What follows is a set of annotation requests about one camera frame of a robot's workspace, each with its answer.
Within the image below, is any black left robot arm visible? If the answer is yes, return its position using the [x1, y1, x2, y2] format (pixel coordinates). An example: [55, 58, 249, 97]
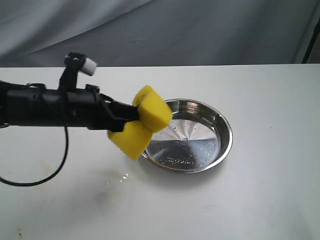
[0, 81, 140, 132]

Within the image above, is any grey backdrop cloth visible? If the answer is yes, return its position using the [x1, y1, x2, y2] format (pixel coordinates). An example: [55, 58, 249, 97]
[0, 0, 320, 67]

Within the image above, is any black cable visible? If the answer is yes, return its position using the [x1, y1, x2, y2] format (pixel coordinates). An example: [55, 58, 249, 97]
[0, 123, 70, 187]

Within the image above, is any round stainless steel dish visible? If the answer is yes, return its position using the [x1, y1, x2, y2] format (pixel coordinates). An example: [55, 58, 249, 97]
[142, 98, 234, 174]

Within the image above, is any brown liquid spill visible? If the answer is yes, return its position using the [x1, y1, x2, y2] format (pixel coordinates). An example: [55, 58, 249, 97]
[32, 157, 136, 204]

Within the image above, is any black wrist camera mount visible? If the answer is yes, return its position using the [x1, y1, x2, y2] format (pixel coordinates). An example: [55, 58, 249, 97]
[58, 52, 97, 92]

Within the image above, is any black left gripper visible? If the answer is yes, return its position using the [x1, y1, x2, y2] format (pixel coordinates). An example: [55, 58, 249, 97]
[41, 84, 140, 132]

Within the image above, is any yellow sponge block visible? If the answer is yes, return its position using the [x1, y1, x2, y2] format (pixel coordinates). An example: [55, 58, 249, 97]
[107, 85, 173, 160]

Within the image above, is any black stand pole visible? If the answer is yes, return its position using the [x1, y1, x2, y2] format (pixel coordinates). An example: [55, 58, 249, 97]
[301, 19, 320, 64]

